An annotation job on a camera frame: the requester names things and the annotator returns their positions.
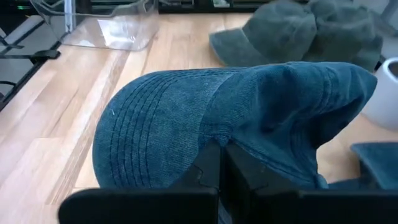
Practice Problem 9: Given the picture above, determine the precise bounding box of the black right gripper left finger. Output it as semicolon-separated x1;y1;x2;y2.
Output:
58;139;223;224

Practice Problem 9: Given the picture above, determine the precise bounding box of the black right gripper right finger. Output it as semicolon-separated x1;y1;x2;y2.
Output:
222;141;398;224

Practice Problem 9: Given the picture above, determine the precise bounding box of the blue denim cap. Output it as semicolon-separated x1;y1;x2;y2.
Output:
92;61;379;190
350;142;398;190

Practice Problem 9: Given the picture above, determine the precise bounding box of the green cotton cap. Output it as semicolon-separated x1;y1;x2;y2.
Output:
303;0;384;72
208;0;318;68

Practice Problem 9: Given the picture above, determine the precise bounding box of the white round plant pot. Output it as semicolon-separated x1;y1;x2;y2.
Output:
361;57;398;131

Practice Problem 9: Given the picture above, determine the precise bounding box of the clear plastic bin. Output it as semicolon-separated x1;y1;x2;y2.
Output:
30;0;160;52

